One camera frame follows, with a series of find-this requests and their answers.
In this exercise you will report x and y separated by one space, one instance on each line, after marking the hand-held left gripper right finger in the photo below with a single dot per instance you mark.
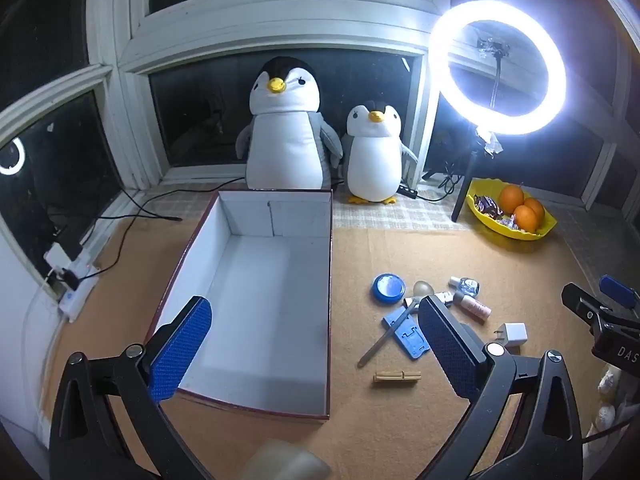
452 347

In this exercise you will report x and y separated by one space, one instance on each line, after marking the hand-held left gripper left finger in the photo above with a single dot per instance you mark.
182 347

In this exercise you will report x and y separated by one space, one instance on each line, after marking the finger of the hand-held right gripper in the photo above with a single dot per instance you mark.
582 302
619 287

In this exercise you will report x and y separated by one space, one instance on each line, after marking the blue phone stand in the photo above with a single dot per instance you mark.
412 342

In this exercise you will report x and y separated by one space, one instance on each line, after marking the pink bottle with grey cap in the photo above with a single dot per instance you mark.
474 309

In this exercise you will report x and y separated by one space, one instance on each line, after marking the small blue liquid bottle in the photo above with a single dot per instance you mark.
467 286

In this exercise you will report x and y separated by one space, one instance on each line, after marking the wooden clothespin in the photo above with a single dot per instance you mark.
396 377

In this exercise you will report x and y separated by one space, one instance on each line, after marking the white charger adapter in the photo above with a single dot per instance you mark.
515 335

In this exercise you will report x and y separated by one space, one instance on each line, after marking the metal spoon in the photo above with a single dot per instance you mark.
385 336

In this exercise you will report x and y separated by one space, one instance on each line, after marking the blue round tin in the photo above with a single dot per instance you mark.
388 289

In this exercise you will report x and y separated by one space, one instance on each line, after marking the red and white cardboard box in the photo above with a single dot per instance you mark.
260 300

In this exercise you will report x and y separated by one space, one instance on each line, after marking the person's right hand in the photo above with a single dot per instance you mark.
607 400

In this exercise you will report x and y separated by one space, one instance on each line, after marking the yellow fruit bowl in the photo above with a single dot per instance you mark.
530 236

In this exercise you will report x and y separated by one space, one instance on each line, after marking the white power strip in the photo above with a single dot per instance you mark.
80 296

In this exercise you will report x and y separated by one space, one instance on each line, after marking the black plug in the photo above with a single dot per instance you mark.
71 280

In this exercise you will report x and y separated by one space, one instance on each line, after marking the cork mat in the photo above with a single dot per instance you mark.
350 435

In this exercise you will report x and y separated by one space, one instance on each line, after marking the pile of wrapped candies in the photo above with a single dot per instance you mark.
487 206

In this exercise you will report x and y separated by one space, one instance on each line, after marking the checkered mat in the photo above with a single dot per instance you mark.
400 217

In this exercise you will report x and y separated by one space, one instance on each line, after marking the black power adapter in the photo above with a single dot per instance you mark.
75 249

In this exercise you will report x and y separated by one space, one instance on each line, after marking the white plugged charger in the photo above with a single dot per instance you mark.
59 257

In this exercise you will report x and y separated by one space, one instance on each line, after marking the beige blurred object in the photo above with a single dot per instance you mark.
290 462

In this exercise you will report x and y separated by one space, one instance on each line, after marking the black inline remote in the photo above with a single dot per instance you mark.
407 191

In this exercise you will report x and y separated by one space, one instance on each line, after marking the small penguin plush toy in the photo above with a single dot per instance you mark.
375 165

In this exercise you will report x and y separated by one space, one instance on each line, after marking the large penguin plush toy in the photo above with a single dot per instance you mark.
287 145

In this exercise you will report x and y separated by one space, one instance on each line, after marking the white window frame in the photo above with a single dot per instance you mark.
280 25

